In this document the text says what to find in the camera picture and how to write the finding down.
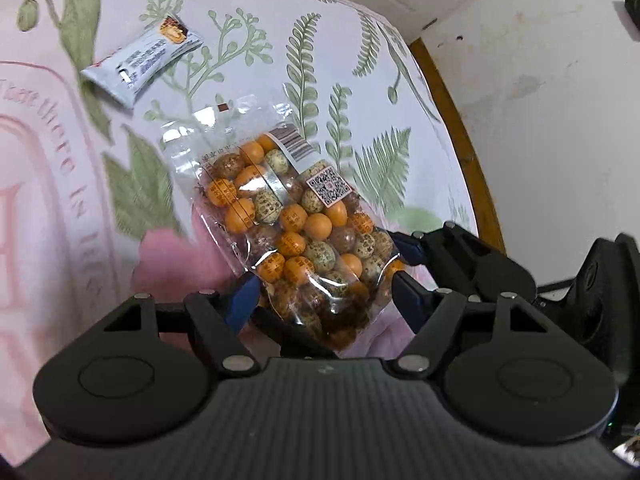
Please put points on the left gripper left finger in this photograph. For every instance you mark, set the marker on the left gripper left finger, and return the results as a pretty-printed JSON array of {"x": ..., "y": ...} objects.
[{"x": 215, "y": 322}]

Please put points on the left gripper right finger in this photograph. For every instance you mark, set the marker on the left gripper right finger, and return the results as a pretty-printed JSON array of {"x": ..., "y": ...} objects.
[{"x": 432, "y": 316}]

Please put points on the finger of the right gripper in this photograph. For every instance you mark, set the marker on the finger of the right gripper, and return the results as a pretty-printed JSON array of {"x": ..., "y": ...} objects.
[{"x": 410, "y": 247}]

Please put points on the coated peanuts clear bag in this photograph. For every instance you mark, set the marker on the coated peanuts clear bag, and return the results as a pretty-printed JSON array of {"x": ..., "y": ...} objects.
[{"x": 275, "y": 208}]

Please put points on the white snack packet top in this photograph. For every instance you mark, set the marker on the white snack packet top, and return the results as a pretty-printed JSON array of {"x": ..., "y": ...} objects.
[{"x": 125, "y": 73}]

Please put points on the floral bed sheet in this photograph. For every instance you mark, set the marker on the floral bed sheet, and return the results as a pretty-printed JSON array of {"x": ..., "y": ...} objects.
[{"x": 105, "y": 104}]

